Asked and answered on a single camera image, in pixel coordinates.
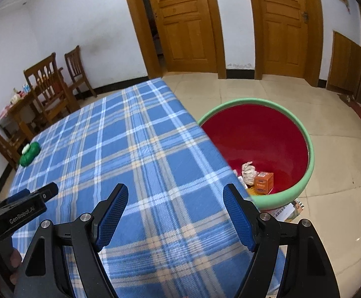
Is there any wooden chair near table front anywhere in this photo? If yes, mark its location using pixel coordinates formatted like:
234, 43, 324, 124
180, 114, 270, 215
23, 52, 80, 125

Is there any wooden dining table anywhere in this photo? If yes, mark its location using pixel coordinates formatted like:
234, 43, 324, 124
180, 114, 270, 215
0, 76, 82, 144

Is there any orange cardboard box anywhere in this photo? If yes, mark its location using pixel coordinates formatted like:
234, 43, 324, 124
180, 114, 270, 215
254, 172, 274, 194

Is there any wooden chair against wall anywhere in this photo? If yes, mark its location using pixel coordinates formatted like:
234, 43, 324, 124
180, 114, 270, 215
65, 45, 97, 98

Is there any yellow foam net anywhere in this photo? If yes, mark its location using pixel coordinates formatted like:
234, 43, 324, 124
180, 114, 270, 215
246, 186, 260, 196

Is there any green clover-shaped container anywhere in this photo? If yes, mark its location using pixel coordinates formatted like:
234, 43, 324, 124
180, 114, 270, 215
19, 142, 41, 168

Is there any red bin with green rim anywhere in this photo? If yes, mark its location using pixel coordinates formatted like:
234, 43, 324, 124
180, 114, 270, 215
198, 98, 315, 211

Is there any cream paper ball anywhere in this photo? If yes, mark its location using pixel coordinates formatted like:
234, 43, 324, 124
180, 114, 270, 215
241, 161, 259, 186

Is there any wooden chair at left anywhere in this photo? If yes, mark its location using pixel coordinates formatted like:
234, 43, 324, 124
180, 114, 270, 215
0, 135, 20, 170

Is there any wooden door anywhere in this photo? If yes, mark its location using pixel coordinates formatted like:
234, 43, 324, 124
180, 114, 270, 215
126, 0, 226, 79
251, 0, 323, 87

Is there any blue plaid tablecloth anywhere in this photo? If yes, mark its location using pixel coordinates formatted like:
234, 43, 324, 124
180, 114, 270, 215
10, 79, 252, 297

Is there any right wooden door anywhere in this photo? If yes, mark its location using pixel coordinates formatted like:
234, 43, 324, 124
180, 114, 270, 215
251, 0, 323, 87

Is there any person's left hand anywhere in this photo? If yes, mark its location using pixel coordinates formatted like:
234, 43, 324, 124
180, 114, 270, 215
0, 248, 22, 286

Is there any left wooden door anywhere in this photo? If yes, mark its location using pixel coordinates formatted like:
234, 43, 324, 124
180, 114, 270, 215
126, 0, 226, 79

